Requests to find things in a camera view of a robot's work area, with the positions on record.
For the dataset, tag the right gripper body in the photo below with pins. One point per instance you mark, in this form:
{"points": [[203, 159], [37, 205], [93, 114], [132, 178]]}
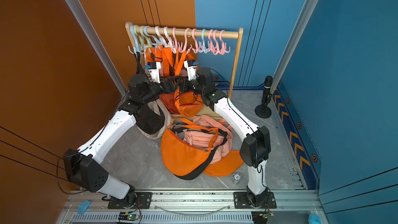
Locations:
{"points": [[189, 86]]}

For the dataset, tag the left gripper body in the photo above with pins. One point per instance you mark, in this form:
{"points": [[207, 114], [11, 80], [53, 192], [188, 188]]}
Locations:
{"points": [[164, 90]]}

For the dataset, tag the pink rectangular waist bag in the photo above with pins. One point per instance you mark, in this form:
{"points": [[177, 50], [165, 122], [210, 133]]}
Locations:
{"points": [[201, 140]]}

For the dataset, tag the black and orange sling bag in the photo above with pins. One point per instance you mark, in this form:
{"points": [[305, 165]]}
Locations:
{"points": [[188, 147]]}

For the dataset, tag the large orange crescent bag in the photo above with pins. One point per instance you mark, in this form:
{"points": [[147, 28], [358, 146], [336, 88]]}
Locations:
{"points": [[185, 161]]}

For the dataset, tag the pink crescent sling bag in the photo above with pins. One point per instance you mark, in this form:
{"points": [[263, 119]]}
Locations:
{"points": [[206, 121]]}

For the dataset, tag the orange crescent sling bag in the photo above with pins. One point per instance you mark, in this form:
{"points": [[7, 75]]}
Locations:
{"points": [[226, 166]]}

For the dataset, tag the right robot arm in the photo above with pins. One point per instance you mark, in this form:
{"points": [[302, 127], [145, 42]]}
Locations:
{"points": [[256, 142]]}

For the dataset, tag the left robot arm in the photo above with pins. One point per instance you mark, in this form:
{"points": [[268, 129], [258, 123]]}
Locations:
{"points": [[83, 166]]}

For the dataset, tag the red-orange sling bag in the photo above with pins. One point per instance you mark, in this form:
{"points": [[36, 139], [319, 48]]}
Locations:
{"points": [[169, 102]]}

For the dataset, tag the black crescent sling bag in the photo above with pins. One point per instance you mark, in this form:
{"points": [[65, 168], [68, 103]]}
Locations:
{"points": [[143, 91]]}

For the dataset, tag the beige sling bag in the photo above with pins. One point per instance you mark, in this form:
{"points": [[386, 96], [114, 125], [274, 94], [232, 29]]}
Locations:
{"points": [[155, 128]]}

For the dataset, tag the wooden garment rack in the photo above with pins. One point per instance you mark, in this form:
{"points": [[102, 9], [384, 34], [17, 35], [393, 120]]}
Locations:
{"points": [[193, 41]]}

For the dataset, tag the black microphone on stand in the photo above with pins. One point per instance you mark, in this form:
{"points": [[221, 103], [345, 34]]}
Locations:
{"points": [[262, 110]]}

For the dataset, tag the green circuit board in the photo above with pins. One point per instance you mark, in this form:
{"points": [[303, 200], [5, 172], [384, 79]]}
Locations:
{"points": [[129, 218]]}

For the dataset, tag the blue sponge block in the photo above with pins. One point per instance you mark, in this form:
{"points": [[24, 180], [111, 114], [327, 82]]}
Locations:
{"points": [[83, 207]]}

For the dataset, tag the teal cloth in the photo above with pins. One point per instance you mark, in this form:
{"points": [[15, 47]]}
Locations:
{"points": [[314, 219]]}

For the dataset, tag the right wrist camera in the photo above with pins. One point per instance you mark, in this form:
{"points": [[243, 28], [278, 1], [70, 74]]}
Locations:
{"points": [[191, 67]]}

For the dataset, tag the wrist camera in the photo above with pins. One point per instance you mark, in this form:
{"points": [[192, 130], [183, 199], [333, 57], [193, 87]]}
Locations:
{"points": [[191, 67], [153, 69]]}

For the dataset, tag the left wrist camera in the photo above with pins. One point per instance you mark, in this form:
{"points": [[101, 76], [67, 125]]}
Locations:
{"points": [[153, 69]]}

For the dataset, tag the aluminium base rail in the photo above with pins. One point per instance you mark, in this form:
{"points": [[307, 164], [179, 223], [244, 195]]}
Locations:
{"points": [[197, 207]]}

